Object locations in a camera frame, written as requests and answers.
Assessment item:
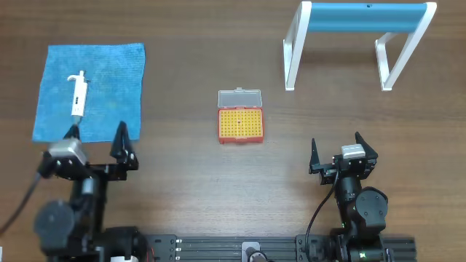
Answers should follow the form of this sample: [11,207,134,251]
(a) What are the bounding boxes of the mounting rail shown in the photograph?
[138,234,417,262]

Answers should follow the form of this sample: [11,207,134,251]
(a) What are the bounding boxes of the white and blue stand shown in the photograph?
[283,0,438,92]

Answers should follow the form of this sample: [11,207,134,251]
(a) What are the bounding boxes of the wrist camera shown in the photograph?
[47,138,89,167]
[340,143,367,160]

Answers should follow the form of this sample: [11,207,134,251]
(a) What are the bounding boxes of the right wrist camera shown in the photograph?
[340,143,367,160]

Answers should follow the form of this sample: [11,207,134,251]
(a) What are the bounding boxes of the black cable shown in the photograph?
[304,170,340,262]
[0,170,43,236]

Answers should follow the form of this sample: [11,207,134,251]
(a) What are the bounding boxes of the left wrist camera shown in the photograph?
[47,138,89,167]

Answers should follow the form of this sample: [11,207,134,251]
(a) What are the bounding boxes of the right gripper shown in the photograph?
[309,131,379,186]

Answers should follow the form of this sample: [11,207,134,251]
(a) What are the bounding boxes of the red and yellow tip box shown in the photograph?
[217,87,265,145]

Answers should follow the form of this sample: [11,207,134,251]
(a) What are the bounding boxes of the blue cloth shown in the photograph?
[31,42,146,143]

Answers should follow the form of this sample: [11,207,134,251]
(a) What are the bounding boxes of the white pipette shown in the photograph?
[66,70,90,127]

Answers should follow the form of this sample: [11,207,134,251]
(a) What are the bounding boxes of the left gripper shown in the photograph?
[39,121,140,182]

